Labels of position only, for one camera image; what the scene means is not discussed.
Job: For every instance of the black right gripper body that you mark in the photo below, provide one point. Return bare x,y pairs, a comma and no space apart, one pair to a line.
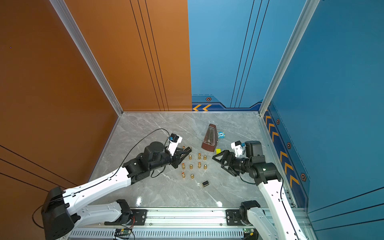
240,164

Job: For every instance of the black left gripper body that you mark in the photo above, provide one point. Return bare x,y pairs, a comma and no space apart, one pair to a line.
174,159

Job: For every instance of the aluminium corner post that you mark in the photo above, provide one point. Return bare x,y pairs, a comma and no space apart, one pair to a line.
75,33
294,41

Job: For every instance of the aluminium corner post left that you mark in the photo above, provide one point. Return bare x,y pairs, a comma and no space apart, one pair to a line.
75,33

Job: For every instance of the green circuit board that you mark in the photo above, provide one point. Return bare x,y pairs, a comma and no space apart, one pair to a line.
249,233
123,233

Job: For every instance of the green circuit board left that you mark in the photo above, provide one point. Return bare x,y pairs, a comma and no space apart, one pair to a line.
123,233

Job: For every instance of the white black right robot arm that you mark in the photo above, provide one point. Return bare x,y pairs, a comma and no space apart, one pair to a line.
283,225

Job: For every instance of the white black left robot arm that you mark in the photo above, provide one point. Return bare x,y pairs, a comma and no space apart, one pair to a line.
61,208

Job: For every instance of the black gold square lipstick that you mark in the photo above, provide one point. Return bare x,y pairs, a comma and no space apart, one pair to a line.
205,183

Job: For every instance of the green circuit board right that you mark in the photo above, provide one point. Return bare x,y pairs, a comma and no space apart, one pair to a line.
249,233

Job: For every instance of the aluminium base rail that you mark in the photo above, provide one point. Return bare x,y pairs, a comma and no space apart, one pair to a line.
186,217

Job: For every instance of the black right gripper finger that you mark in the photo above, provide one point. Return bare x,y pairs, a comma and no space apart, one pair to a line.
229,167
223,157

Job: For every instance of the dark red wooden metronome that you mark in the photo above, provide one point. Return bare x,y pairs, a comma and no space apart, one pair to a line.
210,140

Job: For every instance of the blue owl number block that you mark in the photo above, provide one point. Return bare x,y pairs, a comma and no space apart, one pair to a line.
221,135

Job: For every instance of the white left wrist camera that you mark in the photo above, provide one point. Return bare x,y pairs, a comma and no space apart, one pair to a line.
174,141

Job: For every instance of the aluminium corner post right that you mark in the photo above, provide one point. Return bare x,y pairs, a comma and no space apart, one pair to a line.
294,41

